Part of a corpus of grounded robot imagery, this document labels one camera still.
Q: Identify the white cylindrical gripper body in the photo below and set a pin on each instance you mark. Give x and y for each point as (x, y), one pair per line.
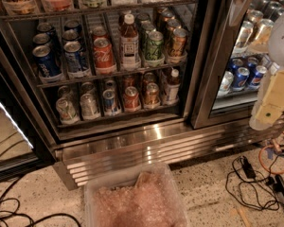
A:
(282, 44)

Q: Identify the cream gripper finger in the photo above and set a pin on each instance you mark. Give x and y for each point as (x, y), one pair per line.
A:
(258, 124)
(270, 115)

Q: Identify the blue pepsi can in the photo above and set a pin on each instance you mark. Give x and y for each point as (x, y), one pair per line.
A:
(77, 66)
(44, 57)

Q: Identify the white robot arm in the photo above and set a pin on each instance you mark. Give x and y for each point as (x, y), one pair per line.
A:
(276, 44)

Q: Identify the pepsi can behind glass middle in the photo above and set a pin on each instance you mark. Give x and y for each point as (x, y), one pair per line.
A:
(240, 78)

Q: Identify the pepsi can behind glass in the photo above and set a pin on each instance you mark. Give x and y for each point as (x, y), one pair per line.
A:
(240, 78)
(255, 77)

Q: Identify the pepsi can behind glass right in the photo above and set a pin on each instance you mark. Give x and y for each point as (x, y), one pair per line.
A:
(255, 77)

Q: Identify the silver can behind glass left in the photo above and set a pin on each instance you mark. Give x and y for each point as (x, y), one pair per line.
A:
(226, 83)

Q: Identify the glass fridge door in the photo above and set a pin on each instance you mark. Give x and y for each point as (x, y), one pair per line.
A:
(233, 43)

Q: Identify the small bottle bottom shelf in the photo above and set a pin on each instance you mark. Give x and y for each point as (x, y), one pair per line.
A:
(171, 87)

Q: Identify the orange-brown soda can front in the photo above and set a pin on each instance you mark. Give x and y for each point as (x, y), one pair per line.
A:
(177, 44)

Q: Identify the orange can bottom shelf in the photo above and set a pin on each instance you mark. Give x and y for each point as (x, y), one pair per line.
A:
(151, 96)

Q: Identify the green soda can front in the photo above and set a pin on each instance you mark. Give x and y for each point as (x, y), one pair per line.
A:
(153, 51)

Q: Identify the red can bottom shelf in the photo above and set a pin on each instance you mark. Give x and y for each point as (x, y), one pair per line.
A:
(131, 99)

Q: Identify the blue can bottom shelf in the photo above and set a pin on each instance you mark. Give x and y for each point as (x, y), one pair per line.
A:
(111, 106)

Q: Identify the stainless steel fridge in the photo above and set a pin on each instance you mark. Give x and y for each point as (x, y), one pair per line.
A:
(32, 135)

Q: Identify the red coca-cola can front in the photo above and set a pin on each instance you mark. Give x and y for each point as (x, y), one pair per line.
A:
(103, 56)

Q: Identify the silver can bottom shelf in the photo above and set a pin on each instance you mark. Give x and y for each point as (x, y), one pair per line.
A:
(89, 107)

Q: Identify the silver green can bottom left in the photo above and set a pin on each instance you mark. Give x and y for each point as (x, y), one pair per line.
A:
(66, 110)

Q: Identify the clear plastic bin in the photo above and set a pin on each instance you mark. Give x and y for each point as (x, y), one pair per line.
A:
(140, 196)

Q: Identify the brown tea bottle white cap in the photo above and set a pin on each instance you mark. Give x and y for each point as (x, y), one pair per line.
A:
(128, 44)

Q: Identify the black cable floor left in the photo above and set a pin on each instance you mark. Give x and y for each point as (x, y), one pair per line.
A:
(6, 214)

